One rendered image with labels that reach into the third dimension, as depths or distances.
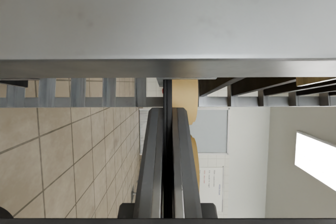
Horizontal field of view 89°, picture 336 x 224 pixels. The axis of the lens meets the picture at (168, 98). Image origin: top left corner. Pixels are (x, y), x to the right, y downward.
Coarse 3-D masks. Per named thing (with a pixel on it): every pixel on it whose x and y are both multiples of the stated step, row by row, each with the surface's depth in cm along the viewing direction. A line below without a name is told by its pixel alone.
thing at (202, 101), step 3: (198, 81) 48; (198, 84) 48; (198, 87) 48; (198, 90) 48; (198, 93) 48; (198, 96) 48; (204, 96) 50; (198, 99) 48; (201, 99) 50; (204, 99) 50; (198, 102) 48; (201, 102) 50; (204, 102) 50; (198, 105) 48; (201, 105) 50; (204, 105) 50
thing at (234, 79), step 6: (216, 78) 31; (222, 78) 27; (228, 78) 25; (234, 78) 23; (240, 78) 23; (204, 84) 41; (210, 84) 35; (216, 84) 31; (222, 84) 28; (228, 84) 28; (204, 90) 41; (210, 90) 36; (216, 90) 36
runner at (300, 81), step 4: (296, 80) 11; (300, 80) 11; (304, 80) 11; (308, 80) 10; (312, 80) 10; (316, 80) 10; (320, 80) 9; (324, 80) 9; (328, 80) 9; (296, 84) 11; (300, 84) 11; (304, 84) 11; (308, 84) 11
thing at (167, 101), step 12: (168, 84) 10; (168, 96) 9; (168, 108) 9; (168, 120) 9; (168, 132) 9; (168, 144) 9; (168, 156) 9; (168, 168) 9; (168, 180) 9; (168, 192) 9; (168, 204) 9; (168, 216) 9
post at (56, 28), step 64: (0, 0) 6; (64, 0) 6; (128, 0) 6; (192, 0) 6; (256, 0) 6; (320, 0) 6; (0, 64) 6; (64, 64) 6; (128, 64) 6; (192, 64) 6; (256, 64) 6; (320, 64) 6
